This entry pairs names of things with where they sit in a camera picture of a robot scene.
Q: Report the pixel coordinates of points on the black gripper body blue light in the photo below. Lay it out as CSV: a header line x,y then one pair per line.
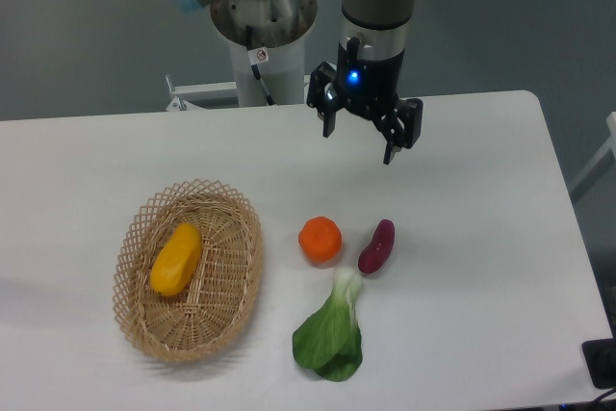
x,y
368,88

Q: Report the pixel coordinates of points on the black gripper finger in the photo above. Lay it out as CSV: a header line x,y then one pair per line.
x,y
401,126
323,96

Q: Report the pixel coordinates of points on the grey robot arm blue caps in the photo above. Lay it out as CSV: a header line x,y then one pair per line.
x,y
266,37

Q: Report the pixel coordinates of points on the woven wicker oval basket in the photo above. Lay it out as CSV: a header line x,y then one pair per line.
x,y
213,309

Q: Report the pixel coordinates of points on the yellow mango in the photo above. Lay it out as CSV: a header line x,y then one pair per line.
x,y
175,265

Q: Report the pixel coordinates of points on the purple sweet potato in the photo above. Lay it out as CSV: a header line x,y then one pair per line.
x,y
374,256

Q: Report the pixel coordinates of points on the orange tangerine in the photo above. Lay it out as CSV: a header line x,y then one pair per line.
x,y
320,239

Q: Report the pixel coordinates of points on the green bok choy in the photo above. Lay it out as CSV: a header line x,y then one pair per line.
x,y
329,342

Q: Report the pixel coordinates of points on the black device at table edge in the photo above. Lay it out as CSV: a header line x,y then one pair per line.
x,y
599,356

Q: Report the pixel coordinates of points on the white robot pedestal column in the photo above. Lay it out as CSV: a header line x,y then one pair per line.
x,y
280,69

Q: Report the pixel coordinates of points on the white base bracket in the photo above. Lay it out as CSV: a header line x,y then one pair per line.
x,y
203,96

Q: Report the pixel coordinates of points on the white frame at right edge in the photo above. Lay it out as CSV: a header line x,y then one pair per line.
x,y
598,165

